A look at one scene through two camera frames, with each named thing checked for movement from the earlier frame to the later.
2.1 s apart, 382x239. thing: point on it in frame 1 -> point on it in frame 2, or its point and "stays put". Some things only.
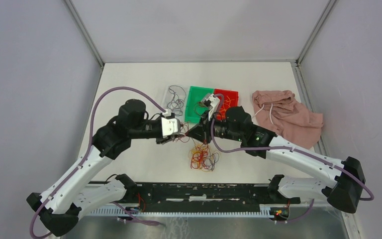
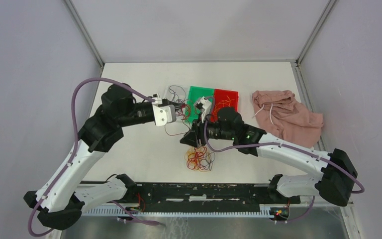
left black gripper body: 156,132 -> 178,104
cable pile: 202,159 stays put
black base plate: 206,196 stays put
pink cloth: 279,112 stays put
